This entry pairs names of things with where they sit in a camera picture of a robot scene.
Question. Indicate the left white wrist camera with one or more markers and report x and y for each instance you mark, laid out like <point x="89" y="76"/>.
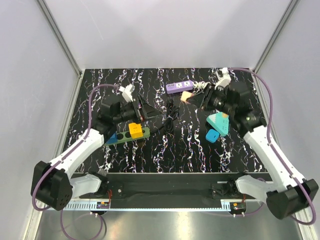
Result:
<point x="127" y="92"/>

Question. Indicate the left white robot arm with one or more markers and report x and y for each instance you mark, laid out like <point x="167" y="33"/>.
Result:
<point x="53" y="183"/>

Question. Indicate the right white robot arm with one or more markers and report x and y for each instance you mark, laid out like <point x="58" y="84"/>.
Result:
<point x="289" y="192"/>

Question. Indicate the pink plug adapter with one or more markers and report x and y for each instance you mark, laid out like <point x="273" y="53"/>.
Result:
<point x="185" y="95"/>

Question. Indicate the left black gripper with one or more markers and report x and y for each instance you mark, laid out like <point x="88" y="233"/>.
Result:
<point x="148" y="111"/>

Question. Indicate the teal triangular power strip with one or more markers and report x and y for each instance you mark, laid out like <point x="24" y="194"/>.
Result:
<point x="219" y="123"/>

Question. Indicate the yellow cube socket adapter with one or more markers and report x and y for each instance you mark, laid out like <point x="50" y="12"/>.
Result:
<point x="135" y="130"/>

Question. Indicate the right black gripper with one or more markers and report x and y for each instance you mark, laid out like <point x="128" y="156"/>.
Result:
<point x="202" y="100"/>

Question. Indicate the light blue plug adapter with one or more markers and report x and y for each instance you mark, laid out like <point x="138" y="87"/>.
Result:
<point x="212" y="136"/>

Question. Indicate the green power strip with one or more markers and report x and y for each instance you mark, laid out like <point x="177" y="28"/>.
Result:
<point x="124" y="137"/>

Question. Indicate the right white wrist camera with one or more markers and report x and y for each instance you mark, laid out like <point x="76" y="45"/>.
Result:
<point x="223" y="77"/>

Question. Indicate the white slotted cable duct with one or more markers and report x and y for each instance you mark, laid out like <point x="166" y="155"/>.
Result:
<point x="87" y="206"/>

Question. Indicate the purple power strip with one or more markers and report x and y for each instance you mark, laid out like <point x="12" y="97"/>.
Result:
<point x="179" y="87"/>

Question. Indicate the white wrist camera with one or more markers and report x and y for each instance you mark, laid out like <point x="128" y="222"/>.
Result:
<point x="127" y="92"/>
<point x="223" y="77"/>

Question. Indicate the blue cube socket adapter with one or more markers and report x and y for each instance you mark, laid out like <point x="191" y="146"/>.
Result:
<point x="113" y="139"/>

